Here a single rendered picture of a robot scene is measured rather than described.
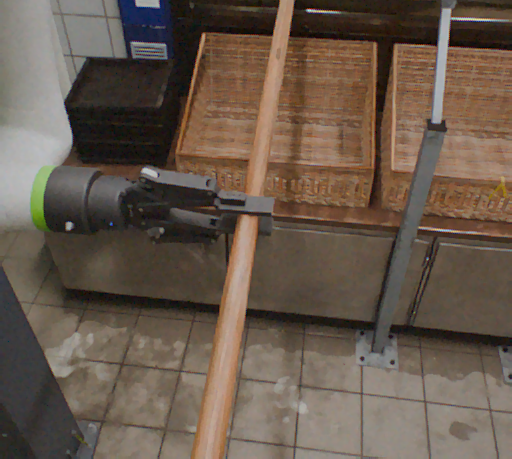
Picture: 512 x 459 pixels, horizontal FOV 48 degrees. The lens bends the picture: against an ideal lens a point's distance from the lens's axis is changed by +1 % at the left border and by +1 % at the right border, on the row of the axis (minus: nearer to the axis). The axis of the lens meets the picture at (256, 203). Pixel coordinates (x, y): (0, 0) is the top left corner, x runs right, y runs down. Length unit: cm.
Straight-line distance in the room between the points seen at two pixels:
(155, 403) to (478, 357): 109
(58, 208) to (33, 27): 23
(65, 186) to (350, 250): 111
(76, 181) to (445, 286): 133
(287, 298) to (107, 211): 124
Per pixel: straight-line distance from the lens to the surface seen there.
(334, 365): 203
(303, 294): 191
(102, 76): 189
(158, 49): 200
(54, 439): 173
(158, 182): 74
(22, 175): 81
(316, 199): 166
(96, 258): 198
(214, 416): 59
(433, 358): 212
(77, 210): 78
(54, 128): 90
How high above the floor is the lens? 174
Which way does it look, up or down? 44 degrees down
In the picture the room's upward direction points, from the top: straight up
